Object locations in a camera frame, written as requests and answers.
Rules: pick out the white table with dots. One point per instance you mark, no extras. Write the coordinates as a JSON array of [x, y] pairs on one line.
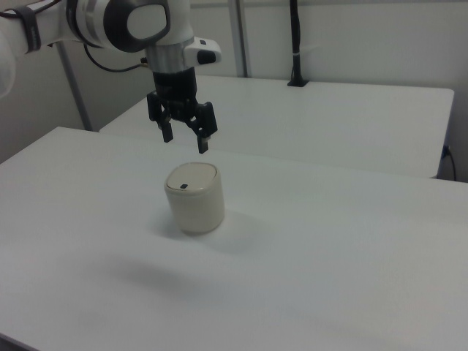
[[329, 120]]

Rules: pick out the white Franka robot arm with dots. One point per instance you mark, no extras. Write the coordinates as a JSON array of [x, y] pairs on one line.
[[146, 22]]

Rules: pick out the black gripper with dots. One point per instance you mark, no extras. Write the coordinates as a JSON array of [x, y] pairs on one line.
[[175, 89]]

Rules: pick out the cream trash bin with lid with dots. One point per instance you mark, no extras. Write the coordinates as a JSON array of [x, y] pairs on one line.
[[195, 208]]

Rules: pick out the black pole with clamp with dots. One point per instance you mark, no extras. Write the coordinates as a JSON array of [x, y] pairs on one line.
[[296, 40]]

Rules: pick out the grey metal frame post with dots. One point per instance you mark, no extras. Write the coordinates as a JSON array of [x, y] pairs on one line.
[[73, 87], [241, 36]]

